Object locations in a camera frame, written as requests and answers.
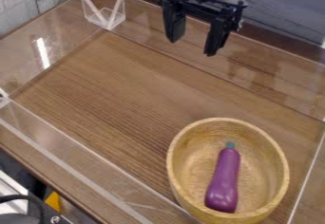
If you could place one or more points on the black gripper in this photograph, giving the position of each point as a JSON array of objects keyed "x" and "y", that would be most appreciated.
[{"x": 229, "y": 9}]

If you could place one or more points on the brown wooden bowl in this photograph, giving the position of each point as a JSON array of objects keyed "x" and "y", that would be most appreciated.
[{"x": 262, "y": 174}]

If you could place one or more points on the purple toy eggplant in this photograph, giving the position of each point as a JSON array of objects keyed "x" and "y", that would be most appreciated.
[{"x": 221, "y": 196}]

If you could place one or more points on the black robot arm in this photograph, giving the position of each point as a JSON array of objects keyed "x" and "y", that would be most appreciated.
[{"x": 199, "y": 15}]

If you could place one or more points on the yellow label on base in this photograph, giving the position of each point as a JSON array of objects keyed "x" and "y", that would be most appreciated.
[{"x": 53, "y": 201}]

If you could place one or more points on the clear acrylic corner bracket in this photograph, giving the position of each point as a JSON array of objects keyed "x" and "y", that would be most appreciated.
[{"x": 106, "y": 18}]

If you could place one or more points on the clear acrylic wall panels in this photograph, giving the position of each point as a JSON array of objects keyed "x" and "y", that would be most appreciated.
[{"x": 95, "y": 99}]

